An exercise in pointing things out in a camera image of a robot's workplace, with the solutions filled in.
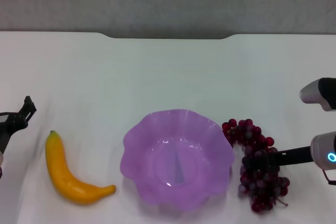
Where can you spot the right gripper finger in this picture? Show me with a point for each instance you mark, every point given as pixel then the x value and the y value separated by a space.
pixel 273 151
pixel 258 164

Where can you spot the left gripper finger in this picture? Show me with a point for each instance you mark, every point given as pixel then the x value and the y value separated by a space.
pixel 28 108

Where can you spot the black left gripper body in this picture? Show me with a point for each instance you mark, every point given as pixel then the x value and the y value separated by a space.
pixel 10 127

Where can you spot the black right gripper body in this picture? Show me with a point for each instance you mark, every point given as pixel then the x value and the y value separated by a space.
pixel 296 155

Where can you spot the dark red grape bunch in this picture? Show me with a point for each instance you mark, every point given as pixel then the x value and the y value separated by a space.
pixel 252 137

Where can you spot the yellow banana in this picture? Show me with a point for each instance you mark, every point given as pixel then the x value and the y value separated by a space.
pixel 59 171

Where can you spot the purple wavy plastic bowl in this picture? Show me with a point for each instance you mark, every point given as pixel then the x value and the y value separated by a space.
pixel 162 153

